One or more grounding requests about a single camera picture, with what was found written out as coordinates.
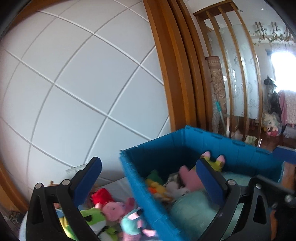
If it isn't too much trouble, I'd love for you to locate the green frog plush toy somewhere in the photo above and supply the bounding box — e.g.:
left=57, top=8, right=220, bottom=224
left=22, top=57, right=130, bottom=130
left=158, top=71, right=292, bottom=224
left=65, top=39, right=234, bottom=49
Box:
left=59, top=207, right=118, bottom=241

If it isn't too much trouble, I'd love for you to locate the teal plush in plastic wrap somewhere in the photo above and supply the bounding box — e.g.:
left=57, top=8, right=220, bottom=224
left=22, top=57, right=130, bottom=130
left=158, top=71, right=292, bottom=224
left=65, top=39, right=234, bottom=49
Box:
left=170, top=172, right=251, bottom=240

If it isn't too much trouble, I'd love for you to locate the red plush toy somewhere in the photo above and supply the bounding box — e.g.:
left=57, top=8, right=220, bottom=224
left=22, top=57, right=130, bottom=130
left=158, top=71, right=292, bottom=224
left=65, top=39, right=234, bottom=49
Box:
left=91, top=188, right=114, bottom=208

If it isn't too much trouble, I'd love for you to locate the pink pig plush toy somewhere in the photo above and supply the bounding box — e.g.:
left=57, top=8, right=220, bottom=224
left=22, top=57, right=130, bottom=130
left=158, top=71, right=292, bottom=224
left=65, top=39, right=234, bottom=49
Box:
left=95, top=197, right=135, bottom=222

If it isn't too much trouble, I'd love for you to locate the pink starfish plush toy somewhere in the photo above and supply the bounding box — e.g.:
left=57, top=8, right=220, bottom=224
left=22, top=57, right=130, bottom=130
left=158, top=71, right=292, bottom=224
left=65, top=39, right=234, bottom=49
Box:
left=179, top=151, right=225, bottom=192

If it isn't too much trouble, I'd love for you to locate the teal and pink plush toy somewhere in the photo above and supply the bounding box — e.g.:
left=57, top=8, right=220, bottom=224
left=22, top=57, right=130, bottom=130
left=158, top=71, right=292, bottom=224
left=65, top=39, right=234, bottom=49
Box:
left=120, top=207, right=157, bottom=241

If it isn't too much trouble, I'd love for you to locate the silver tape roll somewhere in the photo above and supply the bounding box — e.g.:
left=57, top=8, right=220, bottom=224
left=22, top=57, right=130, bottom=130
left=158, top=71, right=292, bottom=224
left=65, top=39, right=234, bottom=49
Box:
left=166, top=172, right=184, bottom=188

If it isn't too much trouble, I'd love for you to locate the blue plastic storage bin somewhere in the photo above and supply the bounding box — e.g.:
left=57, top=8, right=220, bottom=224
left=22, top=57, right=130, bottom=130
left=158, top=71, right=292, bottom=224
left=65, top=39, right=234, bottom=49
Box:
left=120, top=126, right=295, bottom=240

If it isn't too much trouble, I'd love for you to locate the yellow duck plush green hat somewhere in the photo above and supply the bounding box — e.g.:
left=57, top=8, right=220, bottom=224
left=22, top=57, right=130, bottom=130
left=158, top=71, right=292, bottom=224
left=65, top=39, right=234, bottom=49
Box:
left=145, top=170, right=173, bottom=203

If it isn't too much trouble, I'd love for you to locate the wooden slat partition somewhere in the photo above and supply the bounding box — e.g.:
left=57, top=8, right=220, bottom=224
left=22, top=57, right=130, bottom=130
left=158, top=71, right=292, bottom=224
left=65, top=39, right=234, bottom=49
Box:
left=194, top=1, right=263, bottom=147

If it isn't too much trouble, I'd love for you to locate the rolled patterned carpet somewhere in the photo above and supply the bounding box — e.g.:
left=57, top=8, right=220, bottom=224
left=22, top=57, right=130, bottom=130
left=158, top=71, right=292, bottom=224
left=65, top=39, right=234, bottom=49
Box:
left=206, top=56, right=227, bottom=136

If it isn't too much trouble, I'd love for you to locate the teal handled broom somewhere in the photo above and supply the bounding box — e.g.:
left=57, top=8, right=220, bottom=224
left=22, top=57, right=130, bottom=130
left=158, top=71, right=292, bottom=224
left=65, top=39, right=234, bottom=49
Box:
left=216, top=101, right=227, bottom=136

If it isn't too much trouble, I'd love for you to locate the wooden door frame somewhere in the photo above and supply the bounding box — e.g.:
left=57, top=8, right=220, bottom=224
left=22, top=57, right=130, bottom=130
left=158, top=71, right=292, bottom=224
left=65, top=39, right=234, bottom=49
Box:
left=144, top=0, right=213, bottom=131

